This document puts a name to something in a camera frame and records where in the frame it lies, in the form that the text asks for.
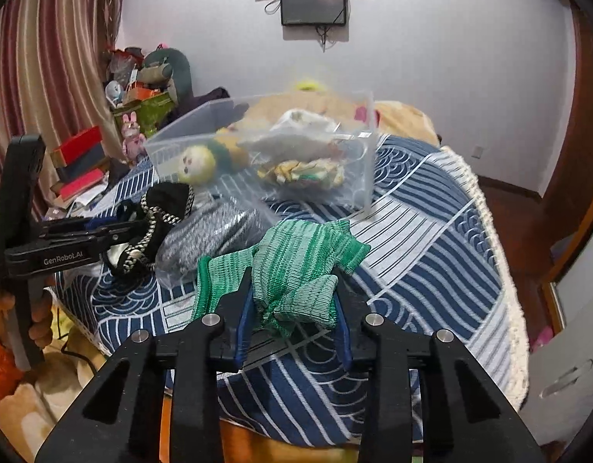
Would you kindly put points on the wooden door frame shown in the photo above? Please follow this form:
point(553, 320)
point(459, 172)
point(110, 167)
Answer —
point(583, 106)

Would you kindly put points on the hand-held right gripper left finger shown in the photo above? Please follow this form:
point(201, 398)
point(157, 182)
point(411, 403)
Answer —
point(243, 320)

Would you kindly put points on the black cloth with woven trim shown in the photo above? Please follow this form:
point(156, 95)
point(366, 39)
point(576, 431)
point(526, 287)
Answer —
point(167, 200)

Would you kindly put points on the blue patterned blanket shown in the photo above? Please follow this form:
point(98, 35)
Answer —
point(422, 251)

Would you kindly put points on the yellow-faced plush doll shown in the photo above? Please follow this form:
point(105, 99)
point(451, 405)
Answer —
point(196, 164)

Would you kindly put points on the wall outlet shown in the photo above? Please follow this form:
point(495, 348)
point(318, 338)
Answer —
point(478, 152)

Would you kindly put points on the red box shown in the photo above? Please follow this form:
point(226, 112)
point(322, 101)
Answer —
point(79, 143)

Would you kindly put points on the yellow plush toy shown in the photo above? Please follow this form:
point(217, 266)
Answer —
point(308, 85)

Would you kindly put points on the small black wall screen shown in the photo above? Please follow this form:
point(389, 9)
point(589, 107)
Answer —
point(313, 6)

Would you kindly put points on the beige fleece blanket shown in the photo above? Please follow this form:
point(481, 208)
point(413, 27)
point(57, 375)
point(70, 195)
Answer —
point(405, 115)

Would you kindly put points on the pink bunny toy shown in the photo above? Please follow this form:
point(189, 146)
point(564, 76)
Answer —
point(131, 137)

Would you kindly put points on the white cabinet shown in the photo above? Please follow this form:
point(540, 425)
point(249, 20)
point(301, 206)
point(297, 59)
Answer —
point(571, 347)

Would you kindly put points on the green knitted cloth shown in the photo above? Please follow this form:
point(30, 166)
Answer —
point(296, 260)

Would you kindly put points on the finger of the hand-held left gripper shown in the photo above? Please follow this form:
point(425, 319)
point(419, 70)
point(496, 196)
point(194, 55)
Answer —
point(75, 227)
point(123, 243)

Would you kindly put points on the white plastic bag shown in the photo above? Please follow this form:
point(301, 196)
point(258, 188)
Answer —
point(287, 147)

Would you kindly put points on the grey-green plush toy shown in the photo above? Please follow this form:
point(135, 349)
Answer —
point(169, 70)

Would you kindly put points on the person's left hand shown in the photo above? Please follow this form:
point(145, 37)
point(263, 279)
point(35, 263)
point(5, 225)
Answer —
point(40, 323)

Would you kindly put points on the striped curtain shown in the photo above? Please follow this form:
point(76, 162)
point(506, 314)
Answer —
point(46, 58)

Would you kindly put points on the dark cloth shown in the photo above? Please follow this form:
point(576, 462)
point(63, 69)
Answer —
point(210, 99)

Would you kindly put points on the colourful cloth bundle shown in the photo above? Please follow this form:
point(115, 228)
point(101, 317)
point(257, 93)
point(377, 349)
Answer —
point(301, 172)

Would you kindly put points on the small white-blue toy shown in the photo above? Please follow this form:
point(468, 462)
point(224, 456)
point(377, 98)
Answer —
point(114, 92)

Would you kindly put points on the grey knit in plastic bag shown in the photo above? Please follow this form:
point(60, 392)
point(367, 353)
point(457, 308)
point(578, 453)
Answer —
point(205, 238)

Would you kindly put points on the green box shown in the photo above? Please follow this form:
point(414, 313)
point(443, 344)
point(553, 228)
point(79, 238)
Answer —
point(147, 111)

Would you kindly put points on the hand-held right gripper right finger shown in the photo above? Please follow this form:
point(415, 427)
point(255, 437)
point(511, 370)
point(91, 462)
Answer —
point(343, 328)

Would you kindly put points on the clear plastic storage bin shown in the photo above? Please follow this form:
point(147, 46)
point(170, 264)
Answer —
point(360, 173)

